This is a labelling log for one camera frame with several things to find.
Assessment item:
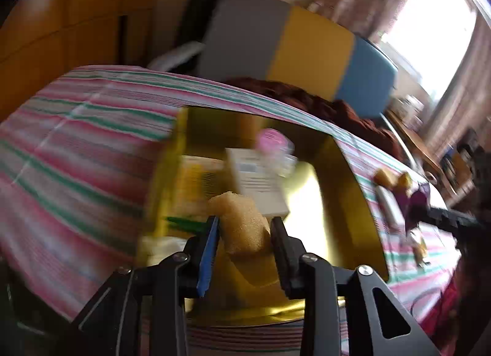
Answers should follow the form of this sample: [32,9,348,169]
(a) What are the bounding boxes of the striped bed sheet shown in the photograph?
[1,65,458,323]

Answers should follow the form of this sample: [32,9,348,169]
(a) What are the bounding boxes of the cream cardboard box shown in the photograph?
[226,148,290,220]

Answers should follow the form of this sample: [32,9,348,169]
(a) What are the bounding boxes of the purple snack wrapper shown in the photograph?
[394,183,430,232]

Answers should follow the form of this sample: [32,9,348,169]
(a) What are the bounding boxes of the dark red blanket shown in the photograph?
[224,77,403,161]

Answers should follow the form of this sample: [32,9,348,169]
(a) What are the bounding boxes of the wooden side shelf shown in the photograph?
[385,110,474,201]

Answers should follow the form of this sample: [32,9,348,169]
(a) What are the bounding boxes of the yellow sponge block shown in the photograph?
[208,192,271,259]

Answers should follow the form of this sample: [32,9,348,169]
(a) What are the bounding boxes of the white plastic bag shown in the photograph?
[136,236,186,267]

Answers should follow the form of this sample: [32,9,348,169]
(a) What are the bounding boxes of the floral pink curtain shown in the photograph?
[309,0,490,150]

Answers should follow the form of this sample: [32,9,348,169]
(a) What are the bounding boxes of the black rolled mat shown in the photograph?
[173,0,220,74]

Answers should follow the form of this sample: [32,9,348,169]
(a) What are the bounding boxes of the yellow sponge piece far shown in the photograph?
[373,168,397,189]

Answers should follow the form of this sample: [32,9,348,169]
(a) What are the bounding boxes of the grey yellow blue chair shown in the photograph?
[147,0,400,119]

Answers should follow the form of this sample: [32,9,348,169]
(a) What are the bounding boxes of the white foam block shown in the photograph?
[375,186,405,230]

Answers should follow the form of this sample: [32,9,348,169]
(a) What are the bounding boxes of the wooden wardrobe panels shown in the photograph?
[1,0,157,119]

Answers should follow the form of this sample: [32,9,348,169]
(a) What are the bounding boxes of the gold metal tin box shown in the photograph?
[136,106,390,326]

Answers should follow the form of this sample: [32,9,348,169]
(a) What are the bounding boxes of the green-wrapped cracker pack in tin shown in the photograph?
[164,155,225,234]

